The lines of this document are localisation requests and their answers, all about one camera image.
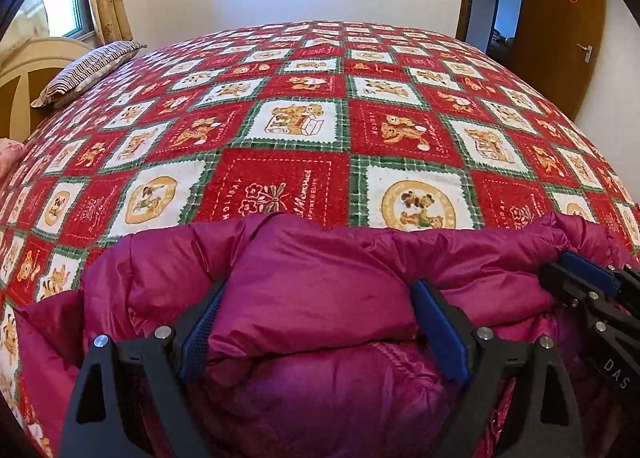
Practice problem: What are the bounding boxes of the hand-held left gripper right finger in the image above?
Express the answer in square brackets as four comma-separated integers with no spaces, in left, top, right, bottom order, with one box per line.
[410,279,586,458]

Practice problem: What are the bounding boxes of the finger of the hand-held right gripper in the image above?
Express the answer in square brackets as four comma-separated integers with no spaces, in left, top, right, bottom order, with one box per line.
[538,262,640,336]
[556,252,640,291]

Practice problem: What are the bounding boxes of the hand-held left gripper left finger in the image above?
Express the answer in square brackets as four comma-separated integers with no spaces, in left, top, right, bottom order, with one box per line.
[60,278,229,458]

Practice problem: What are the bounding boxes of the purple puffer jacket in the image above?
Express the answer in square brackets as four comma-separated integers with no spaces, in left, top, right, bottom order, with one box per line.
[15,210,640,458]

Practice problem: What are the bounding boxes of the red printed bedspread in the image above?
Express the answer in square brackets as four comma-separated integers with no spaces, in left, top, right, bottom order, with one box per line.
[0,20,640,458]

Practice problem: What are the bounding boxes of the brown wooden door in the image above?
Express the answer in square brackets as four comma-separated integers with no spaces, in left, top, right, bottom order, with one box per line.
[505,0,608,121]

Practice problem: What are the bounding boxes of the pink floral folded quilt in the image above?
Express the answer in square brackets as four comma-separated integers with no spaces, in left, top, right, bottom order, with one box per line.
[0,138,28,179]

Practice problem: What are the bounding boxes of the striped pillow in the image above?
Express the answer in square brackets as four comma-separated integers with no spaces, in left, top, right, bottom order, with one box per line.
[31,41,148,110]

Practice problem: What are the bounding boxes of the cream wooden headboard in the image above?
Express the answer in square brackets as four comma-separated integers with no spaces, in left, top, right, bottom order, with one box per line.
[0,36,96,139]

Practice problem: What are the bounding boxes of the wide beige floral curtain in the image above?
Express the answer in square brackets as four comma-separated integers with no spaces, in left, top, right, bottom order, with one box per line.
[0,0,53,46]

